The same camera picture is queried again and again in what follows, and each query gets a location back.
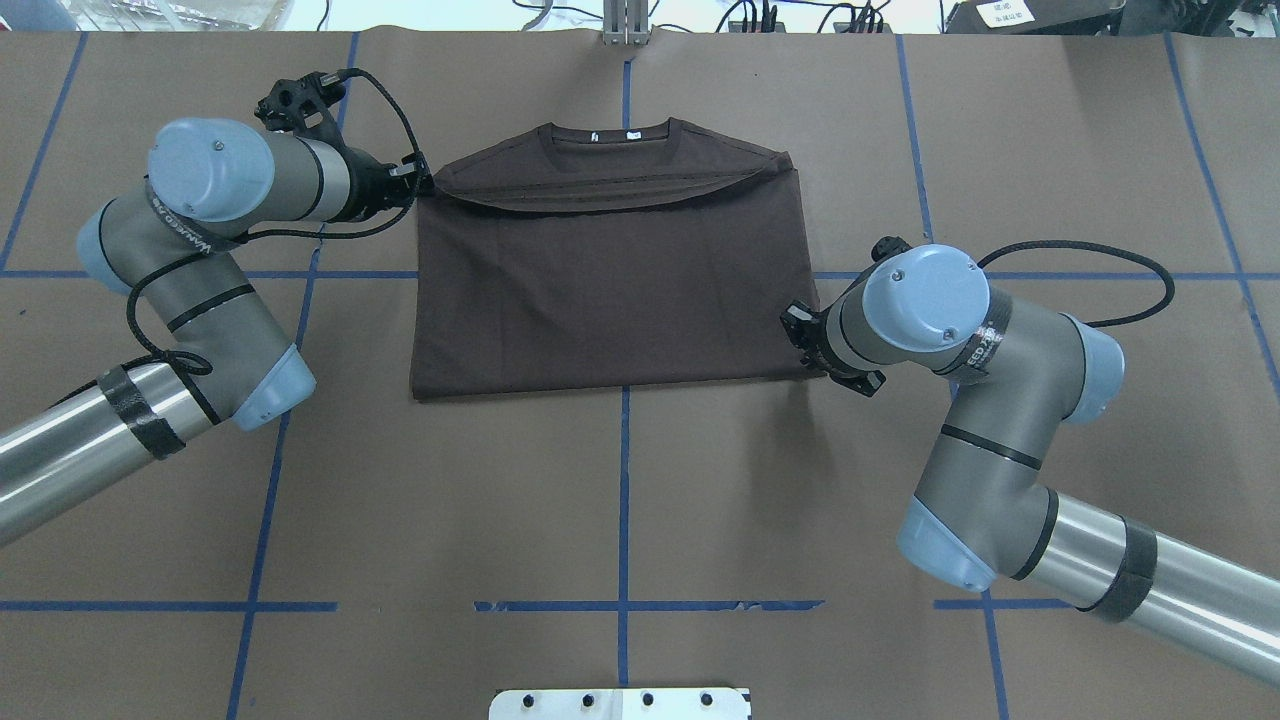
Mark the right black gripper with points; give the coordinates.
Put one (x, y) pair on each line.
(822, 336)

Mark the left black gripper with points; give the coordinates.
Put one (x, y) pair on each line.
(371, 187)

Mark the dark brown t-shirt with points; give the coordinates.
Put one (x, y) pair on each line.
(590, 258)

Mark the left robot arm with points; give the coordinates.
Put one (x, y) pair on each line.
(212, 350)

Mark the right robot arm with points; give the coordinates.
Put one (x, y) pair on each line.
(979, 513)

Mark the blue tape line left lengthwise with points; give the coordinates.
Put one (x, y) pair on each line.
(265, 520)

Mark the blue tape line lengthwise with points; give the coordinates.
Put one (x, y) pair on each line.
(910, 150)
(265, 520)

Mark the blue tape centre short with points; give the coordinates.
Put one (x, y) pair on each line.
(624, 500)

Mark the blue tape line right lengthwise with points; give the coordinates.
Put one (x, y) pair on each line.
(910, 150)

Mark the brown paper table cover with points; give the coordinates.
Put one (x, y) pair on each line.
(406, 514)

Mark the white mounting plate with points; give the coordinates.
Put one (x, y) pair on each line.
(623, 703)

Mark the blue tape line near crosswise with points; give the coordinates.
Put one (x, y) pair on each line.
(237, 607)

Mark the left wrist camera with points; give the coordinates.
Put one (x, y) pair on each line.
(303, 106)

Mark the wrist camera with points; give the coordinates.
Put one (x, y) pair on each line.
(303, 106)
(888, 247)

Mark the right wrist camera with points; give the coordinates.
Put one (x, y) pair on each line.
(888, 247)

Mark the aluminium frame post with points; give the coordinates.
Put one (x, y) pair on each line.
(626, 22)

